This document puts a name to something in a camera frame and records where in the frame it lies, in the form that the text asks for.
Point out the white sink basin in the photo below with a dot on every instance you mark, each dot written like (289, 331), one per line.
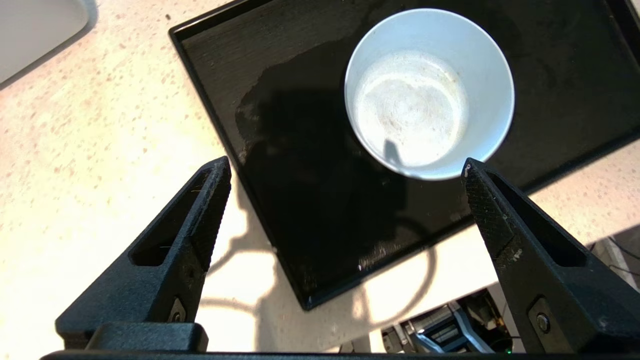
(35, 30)

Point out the black rectangular tray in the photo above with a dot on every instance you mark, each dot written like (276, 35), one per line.
(310, 165)

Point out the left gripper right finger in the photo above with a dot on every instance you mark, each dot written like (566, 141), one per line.
(540, 280)

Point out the white paper cup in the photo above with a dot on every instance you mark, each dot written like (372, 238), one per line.
(425, 100)

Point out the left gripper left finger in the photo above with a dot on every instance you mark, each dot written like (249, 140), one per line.
(192, 235)

